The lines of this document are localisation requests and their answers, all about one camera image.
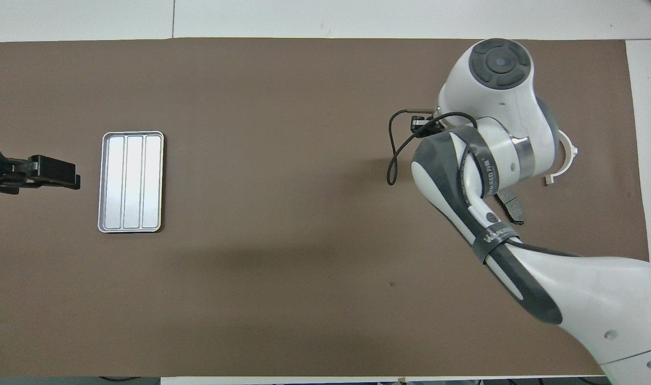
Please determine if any white curved plastic bracket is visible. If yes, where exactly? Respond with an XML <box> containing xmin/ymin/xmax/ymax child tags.
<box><xmin>545</xmin><ymin>133</ymin><xmax>578</xmax><ymax>186</ymax></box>

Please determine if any long grey brake pad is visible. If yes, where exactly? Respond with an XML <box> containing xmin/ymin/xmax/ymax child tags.
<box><xmin>494</xmin><ymin>191</ymin><xmax>525</xmax><ymax>226</ymax></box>

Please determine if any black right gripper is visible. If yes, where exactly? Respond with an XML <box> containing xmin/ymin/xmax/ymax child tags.
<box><xmin>409</xmin><ymin>114</ymin><xmax>439</xmax><ymax>135</ymax></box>

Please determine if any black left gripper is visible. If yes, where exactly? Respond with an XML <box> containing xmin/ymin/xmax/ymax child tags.
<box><xmin>28</xmin><ymin>155</ymin><xmax>82</xmax><ymax>191</ymax></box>

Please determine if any brown table mat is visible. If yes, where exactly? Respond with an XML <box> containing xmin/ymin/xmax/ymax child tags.
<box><xmin>0</xmin><ymin>37</ymin><xmax>651</xmax><ymax>378</ymax></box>

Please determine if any silver metal tray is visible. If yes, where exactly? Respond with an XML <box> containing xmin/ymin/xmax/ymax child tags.
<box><xmin>97</xmin><ymin>131</ymin><xmax>165</xmax><ymax>234</ymax></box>

